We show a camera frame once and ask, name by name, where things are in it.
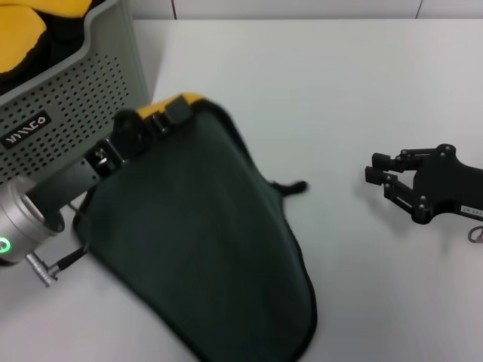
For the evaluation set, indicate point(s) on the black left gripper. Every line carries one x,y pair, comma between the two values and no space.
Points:
130,132

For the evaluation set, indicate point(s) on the green yellow towel black trim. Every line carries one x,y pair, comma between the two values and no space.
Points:
188,226

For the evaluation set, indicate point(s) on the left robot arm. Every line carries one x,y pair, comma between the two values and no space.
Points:
22,222

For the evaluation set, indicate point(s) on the grey perforated storage box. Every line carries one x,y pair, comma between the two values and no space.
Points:
75,86

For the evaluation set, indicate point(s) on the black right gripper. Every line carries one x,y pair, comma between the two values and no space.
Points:
449,184

